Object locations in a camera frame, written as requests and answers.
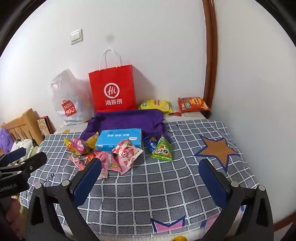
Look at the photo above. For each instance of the wooden headboard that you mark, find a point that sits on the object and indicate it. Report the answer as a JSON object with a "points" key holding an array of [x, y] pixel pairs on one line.
{"points": [[25, 122]]}

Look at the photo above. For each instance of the purple fabric basket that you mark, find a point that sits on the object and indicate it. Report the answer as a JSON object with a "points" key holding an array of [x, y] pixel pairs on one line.
{"points": [[129, 120]]}

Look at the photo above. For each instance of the orange chips bag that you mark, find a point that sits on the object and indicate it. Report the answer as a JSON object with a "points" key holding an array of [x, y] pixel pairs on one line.
{"points": [[193, 104]]}

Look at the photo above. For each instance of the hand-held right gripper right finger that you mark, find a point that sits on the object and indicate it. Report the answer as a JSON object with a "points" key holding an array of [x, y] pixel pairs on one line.
{"points": [[212, 183]]}

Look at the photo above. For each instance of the small red snack packet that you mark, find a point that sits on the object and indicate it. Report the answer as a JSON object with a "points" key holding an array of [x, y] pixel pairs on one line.
{"points": [[90, 157]]}

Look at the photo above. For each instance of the blue tissue pack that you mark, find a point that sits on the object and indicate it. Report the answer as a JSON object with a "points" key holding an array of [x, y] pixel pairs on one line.
{"points": [[118, 136]]}

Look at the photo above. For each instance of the white spotted cloth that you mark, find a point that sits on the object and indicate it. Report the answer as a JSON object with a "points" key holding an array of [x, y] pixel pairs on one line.
{"points": [[22, 144]]}

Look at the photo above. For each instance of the person's left hand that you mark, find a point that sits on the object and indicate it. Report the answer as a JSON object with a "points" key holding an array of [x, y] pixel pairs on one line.
{"points": [[15, 215]]}

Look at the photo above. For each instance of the white red lychee snack packet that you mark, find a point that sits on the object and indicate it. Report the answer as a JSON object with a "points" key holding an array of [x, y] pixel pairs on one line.
{"points": [[127, 150]]}

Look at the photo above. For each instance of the green triangular snack packet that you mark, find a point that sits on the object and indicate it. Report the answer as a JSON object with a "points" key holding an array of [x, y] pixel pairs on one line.
{"points": [[162, 150]]}

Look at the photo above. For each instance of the white light switch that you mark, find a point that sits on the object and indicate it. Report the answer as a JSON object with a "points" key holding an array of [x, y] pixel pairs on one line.
{"points": [[76, 36]]}

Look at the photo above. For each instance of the small blue snack packet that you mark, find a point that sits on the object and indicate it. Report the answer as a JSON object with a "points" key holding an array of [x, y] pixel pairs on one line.
{"points": [[151, 143]]}

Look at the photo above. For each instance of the white plastic shopping bag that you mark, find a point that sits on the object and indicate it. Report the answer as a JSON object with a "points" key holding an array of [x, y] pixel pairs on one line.
{"points": [[67, 92]]}

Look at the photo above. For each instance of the brown wooden door frame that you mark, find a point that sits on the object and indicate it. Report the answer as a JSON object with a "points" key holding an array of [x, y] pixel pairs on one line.
{"points": [[210, 58]]}

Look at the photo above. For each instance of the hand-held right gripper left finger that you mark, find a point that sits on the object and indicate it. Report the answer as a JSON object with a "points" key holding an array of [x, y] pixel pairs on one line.
{"points": [[89, 180]]}

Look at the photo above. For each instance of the pale pink snack bag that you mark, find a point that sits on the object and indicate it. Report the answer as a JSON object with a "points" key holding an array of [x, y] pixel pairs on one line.
{"points": [[124, 166]]}

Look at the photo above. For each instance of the long pink candy packet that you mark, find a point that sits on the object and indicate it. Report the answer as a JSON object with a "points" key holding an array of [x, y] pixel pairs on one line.
{"points": [[76, 161]]}

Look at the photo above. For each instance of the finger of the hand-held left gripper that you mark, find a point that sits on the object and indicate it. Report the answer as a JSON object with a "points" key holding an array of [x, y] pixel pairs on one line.
{"points": [[15, 154], [32, 161]]}

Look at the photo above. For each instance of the red paper bag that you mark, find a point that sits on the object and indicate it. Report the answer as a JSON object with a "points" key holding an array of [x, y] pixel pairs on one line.
{"points": [[111, 78]]}

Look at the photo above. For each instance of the grey checked blanket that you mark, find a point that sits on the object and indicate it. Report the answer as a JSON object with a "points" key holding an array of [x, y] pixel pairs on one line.
{"points": [[150, 185]]}

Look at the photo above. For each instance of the yellow chips bag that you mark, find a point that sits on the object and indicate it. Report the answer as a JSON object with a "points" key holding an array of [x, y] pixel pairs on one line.
{"points": [[155, 105]]}

